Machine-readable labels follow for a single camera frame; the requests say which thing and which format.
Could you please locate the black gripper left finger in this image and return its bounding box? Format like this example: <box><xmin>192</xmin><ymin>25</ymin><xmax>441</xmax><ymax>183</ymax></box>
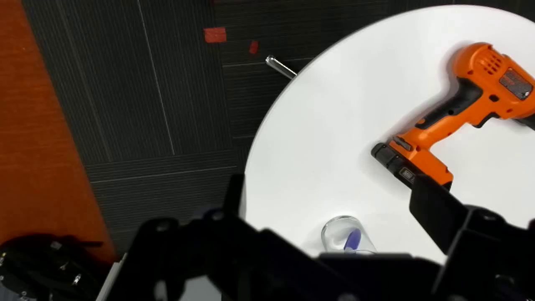
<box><xmin>110</xmin><ymin>174</ymin><xmax>310</xmax><ymax>301</ymax></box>

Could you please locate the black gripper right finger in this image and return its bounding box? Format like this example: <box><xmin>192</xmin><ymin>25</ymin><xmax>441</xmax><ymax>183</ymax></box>
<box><xmin>395</xmin><ymin>168</ymin><xmax>535</xmax><ymax>301</ymax></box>

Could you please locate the blue capped grey marker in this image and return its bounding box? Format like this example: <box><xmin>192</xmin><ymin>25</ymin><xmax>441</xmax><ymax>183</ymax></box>
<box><xmin>344</xmin><ymin>229</ymin><xmax>360</xmax><ymax>253</ymax></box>

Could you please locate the clear glass cup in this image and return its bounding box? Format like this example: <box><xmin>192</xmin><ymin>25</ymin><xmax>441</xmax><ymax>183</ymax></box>
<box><xmin>320</xmin><ymin>216</ymin><xmax>375</xmax><ymax>255</ymax></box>

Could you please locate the white round table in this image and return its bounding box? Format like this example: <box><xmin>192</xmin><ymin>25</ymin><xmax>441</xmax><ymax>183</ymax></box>
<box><xmin>240</xmin><ymin>5</ymin><xmax>535</xmax><ymax>263</ymax></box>

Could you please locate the orange floor mat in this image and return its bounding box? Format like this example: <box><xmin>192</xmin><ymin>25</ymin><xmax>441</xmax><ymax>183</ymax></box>
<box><xmin>0</xmin><ymin>0</ymin><xmax>115</xmax><ymax>263</ymax></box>

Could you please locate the orange cordless drill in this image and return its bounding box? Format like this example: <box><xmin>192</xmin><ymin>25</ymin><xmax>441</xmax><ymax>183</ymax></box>
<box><xmin>370</xmin><ymin>42</ymin><xmax>535</xmax><ymax>188</ymax></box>

